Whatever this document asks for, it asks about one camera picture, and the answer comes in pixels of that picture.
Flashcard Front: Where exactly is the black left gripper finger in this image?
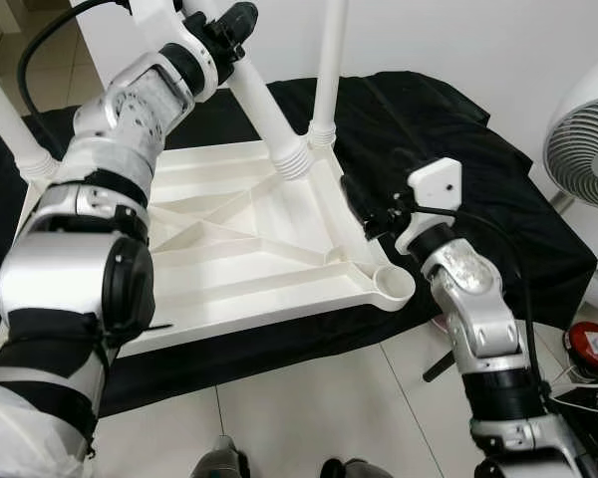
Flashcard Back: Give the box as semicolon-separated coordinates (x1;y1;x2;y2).
219;2;260;41

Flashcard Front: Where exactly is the white plastic table leg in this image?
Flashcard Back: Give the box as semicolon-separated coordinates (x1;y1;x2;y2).
179;0;317;183
0;50;63;188
307;0;350;150

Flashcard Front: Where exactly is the white plastic table top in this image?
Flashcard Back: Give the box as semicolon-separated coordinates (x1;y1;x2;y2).
5;134;417;361

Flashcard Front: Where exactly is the black table cloth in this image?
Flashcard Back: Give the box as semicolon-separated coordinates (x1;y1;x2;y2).
0;70;598;419

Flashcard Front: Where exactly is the black table leg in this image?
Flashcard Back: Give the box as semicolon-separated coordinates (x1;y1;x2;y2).
422;349;457;384

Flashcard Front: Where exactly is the white round floor fan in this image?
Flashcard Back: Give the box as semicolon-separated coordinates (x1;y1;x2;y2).
543;55;598;310

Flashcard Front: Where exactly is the red round device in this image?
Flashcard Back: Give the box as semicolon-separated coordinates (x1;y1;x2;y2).
565;321;598;377

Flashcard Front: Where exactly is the silver robot right leg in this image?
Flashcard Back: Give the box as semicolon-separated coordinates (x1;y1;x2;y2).
341;458;395;478

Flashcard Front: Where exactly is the silver robot leg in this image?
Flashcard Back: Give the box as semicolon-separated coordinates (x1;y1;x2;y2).
191;438;242;478
341;458;395;478

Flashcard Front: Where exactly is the silver robot left leg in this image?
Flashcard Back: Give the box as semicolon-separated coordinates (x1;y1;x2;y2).
191;438;242;478

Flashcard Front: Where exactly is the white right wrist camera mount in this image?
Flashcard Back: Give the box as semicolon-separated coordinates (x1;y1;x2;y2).
394;157;464;255

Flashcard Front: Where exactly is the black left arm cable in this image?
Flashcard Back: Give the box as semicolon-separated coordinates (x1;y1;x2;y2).
18;0;136;150

